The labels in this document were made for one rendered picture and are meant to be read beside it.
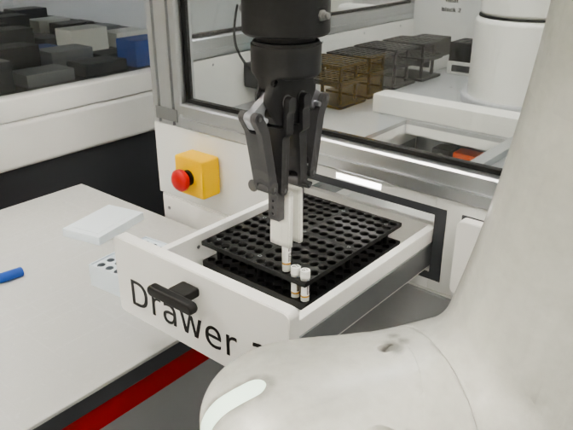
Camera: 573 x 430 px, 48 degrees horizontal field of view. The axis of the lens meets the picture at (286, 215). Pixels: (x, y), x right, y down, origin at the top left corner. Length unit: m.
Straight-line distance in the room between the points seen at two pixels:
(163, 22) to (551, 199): 0.92
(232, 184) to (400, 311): 0.37
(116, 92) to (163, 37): 0.45
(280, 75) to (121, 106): 1.00
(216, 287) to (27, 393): 0.29
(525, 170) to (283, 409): 0.19
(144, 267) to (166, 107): 0.49
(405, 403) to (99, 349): 0.59
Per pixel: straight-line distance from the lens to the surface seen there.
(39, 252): 1.21
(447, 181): 0.89
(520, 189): 0.38
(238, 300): 0.70
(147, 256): 0.80
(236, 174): 1.13
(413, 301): 0.99
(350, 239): 0.87
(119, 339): 0.94
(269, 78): 0.67
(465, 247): 0.89
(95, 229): 1.23
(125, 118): 1.65
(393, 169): 0.93
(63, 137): 1.56
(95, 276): 1.06
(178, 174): 1.14
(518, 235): 0.39
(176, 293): 0.73
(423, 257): 0.92
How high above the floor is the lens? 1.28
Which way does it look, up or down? 24 degrees down
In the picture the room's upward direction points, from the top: straight up
